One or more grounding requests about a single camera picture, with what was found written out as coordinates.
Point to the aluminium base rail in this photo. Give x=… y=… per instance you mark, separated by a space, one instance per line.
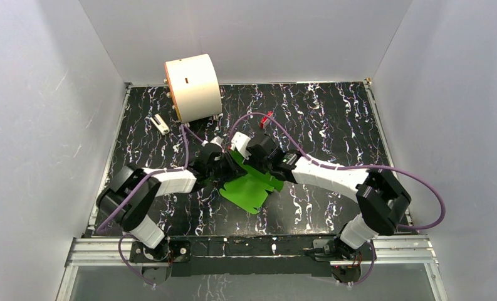
x=186 y=256

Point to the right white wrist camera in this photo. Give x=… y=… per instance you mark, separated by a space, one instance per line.
x=239 y=143

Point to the small white black block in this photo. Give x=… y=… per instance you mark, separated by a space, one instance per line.
x=160 y=124

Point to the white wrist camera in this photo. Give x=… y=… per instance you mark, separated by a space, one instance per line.
x=239 y=143
x=217 y=140

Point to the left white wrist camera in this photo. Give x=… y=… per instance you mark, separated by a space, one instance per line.
x=217 y=140

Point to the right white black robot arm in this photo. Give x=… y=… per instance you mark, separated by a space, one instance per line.
x=381 y=198

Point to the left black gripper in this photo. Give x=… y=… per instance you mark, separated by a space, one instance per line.
x=226 y=162

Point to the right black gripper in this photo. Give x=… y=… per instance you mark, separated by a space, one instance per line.
x=252 y=157

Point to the white cylindrical drum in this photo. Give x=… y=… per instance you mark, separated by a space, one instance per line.
x=194 y=88

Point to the green paper box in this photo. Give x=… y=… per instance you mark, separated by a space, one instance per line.
x=249 y=191

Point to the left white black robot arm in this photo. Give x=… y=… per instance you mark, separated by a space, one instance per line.
x=128 y=197

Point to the small red block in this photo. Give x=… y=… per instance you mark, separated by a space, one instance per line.
x=265 y=121

